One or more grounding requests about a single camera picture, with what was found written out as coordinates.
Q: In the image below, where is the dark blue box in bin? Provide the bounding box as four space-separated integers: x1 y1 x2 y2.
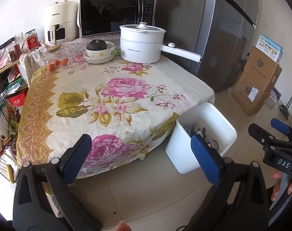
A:
194 127 207 139

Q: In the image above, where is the black microwave oven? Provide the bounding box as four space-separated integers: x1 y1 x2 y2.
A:
79 0 156 38

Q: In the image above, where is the glass jar with wooden lid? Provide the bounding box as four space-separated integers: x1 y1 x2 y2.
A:
41 44 73 64

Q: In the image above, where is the red labelled jar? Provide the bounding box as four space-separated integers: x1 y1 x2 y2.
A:
25 29 39 51

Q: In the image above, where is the orange tangerine left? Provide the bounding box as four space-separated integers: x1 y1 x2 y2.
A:
47 63 56 71

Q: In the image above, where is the blue white printed box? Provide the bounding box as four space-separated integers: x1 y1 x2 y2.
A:
256 34 283 64

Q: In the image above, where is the upper cardboard box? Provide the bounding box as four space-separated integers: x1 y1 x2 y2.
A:
244 46 282 93

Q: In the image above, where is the grey refrigerator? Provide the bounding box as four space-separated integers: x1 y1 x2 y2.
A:
155 0 260 92

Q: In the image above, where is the person left hand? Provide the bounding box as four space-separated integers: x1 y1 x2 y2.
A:
115 221 132 231

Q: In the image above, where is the orange tangerine middle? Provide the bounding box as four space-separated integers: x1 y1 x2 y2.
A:
54 59 60 66

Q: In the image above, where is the cardboard box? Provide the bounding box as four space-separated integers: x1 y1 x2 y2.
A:
232 73 270 116
244 46 282 93

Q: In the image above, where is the white trash bin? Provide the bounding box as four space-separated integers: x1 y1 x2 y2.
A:
165 102 237 174

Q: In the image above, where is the orange tangerine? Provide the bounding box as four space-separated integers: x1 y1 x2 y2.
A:
47 63 56 71
60 58 68 66
54 59 60 66

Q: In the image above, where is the clear plastic bottle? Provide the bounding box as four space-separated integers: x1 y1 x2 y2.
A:
182 123 192 137

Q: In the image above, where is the orange tangerine right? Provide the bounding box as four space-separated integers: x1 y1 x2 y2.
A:
60 58 68 66

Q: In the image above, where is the floral tablecloth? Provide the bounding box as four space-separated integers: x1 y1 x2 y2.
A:
17 40 215 178

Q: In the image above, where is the lower cardboard box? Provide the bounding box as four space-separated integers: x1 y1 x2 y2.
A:
232 73 270 116

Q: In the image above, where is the cream air fryer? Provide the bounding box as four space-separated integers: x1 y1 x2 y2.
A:
44 1 79 44

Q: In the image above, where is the person right hand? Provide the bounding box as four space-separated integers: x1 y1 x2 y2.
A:
271 171 292 201

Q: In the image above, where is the white electric cooking pot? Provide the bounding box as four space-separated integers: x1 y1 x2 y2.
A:
119 22 201 64

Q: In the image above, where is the dark green pumpkin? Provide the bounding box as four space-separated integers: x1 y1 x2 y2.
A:
86 39 107 51

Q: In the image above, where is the cream bowl with green handle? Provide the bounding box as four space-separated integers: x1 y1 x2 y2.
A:
84 41 121 59

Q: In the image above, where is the black wire rack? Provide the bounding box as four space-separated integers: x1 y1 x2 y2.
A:
0 38 19 184

